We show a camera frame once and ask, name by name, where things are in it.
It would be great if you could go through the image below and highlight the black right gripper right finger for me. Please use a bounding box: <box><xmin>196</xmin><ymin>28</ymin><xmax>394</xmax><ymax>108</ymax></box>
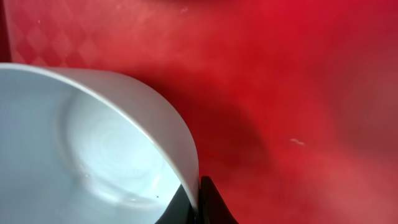
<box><xmin>198</xmin><ymin>176</ymin><xmax>238</xmax><ymax>224</ymax></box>

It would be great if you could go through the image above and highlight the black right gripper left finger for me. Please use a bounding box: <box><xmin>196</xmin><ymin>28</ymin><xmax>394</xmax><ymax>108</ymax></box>
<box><xmin>155</xmin><ymin>185</ymin><xmax>195</xmax><ymax>224</ymax></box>

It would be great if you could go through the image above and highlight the small light blue bowl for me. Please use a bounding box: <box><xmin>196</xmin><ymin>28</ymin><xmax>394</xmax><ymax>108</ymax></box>
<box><xmin>1</xmin><ymin>63</ymin><xmax>199</xmax><ymax>224</ymax></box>

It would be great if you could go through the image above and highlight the red serving tray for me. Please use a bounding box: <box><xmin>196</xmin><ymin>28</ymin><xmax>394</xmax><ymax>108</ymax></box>
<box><xmin>1</xmin><ymin>0</ymin><xmax>397</xmax><ymax>223</ymax></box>

